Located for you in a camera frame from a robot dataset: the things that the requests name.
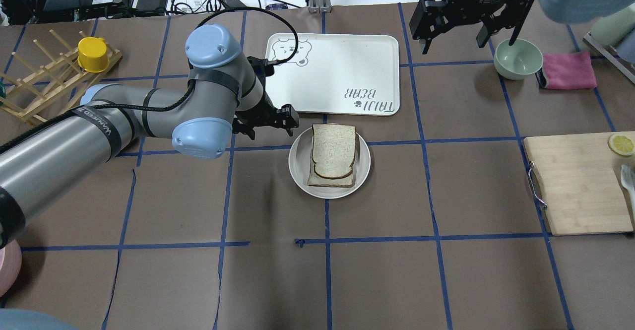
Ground bread slice on plate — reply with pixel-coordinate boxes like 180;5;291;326
308;135;358;188

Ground pink cloth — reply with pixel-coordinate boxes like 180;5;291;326
535;51;597;90

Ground green cup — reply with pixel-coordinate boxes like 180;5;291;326
590;10;635;46

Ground cream bear tray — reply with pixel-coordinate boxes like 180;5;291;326
265;32;400;117

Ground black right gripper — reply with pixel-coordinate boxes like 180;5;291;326
409;0;535;55

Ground white bread slice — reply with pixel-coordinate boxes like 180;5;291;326
311;124;357;180

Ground blue cup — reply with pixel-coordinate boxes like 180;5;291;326
617;29;635;64

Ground cream round plate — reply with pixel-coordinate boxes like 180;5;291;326
288;127;372;199

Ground pink bowl with ice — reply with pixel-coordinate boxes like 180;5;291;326
0;240;22;297

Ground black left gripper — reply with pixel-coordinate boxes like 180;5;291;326
232;56;300;140

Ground green bowl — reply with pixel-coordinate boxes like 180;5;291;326
494;39;544;80

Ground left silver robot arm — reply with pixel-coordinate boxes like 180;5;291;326
0;23;300;247

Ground lemon half slice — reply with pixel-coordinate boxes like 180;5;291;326
607;133;635;157

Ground white plastic fork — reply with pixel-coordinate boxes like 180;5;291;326
621;165;635;215

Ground wooden cutting board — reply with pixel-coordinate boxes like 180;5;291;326
522;132;634;236

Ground wooden dish rack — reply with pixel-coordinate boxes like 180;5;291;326
1;29;123;125

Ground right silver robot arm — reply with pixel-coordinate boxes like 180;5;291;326
409;0;634;54

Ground yellow mug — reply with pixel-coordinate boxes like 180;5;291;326
77;37;110;73

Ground white wire cup rack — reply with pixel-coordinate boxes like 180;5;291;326
583;32;635;84

